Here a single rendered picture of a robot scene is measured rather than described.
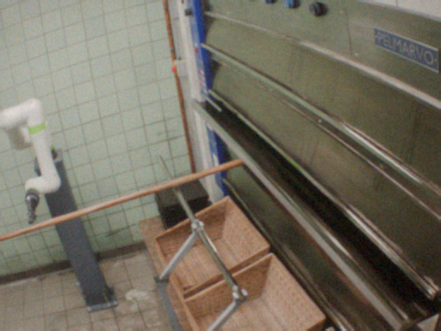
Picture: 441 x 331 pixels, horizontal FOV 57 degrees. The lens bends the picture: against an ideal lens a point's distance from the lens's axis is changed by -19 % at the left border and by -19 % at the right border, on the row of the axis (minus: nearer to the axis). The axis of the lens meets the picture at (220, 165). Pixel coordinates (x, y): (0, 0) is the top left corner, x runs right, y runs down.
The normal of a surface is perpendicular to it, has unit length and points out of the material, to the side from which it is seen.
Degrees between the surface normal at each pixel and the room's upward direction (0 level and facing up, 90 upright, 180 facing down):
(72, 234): 90
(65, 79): 90
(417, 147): 70
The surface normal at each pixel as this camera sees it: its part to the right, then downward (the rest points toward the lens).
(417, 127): -0.93, -0.05
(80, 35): 0.33, 0.40
